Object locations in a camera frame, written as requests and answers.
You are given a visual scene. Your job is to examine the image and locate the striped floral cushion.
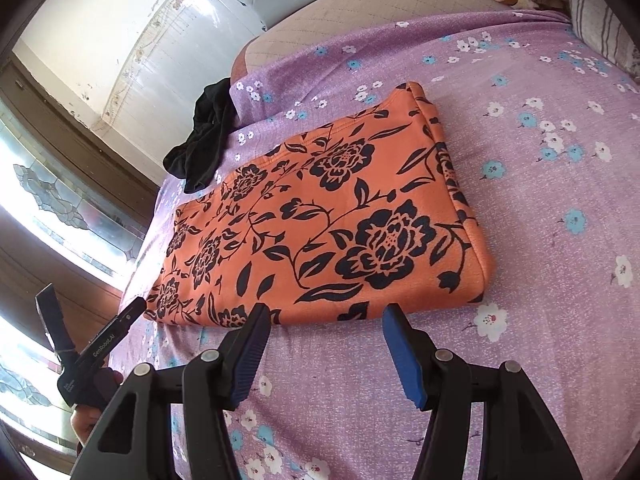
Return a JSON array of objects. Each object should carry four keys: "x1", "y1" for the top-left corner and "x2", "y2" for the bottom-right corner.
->
[{"x1": 567, "y1": 0, "x2": 640, "y2": 78}]

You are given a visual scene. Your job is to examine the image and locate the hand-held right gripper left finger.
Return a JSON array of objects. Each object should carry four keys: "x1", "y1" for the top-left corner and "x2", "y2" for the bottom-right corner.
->
[{"x1": 75, "y1": 303, "x2": 271, "y2": 480}]

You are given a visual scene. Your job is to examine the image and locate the orange floral garment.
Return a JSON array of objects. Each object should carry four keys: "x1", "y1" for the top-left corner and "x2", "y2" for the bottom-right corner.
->
[{"x1": 143, "y1": 81, "x2": 497, "y2": 328}]

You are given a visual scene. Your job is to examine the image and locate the brown mattress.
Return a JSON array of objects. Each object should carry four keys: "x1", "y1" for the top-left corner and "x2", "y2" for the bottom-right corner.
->
[{"x1": 230, "y1": 0, "x2": 526, "y2": 91}]

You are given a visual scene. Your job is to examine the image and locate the purple floral bedsheet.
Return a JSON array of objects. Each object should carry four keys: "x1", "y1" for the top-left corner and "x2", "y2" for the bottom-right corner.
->
[{"x1": 107, "y1": 9, "x2": 640, "y2": 480}]

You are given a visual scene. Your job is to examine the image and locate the person's left hand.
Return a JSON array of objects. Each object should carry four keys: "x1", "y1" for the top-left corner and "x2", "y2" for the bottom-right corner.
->
[{"x1": 69, "y1": 367, "x2": 124, "y2": 443}]

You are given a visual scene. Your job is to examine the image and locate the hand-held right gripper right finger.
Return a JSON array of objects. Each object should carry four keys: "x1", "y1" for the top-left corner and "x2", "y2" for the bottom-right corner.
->
[{"x1": 381, "y1": 304, "x2": 583, "y2": 480}]

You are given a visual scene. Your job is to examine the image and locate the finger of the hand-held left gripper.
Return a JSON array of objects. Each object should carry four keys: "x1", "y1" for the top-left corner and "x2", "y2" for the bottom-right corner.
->
[
  {"x1": 36, "y1": 284, "x2": 76, "y2": 361},
  {"x1": 102, "y1": 297, "x2": 147, "y2": 334}
]

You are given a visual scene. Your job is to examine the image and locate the black cloth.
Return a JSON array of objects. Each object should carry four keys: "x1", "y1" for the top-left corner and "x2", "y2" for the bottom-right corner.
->
[{"x1": 162, "y1": 77, "x2": 238, "y2": 194}]

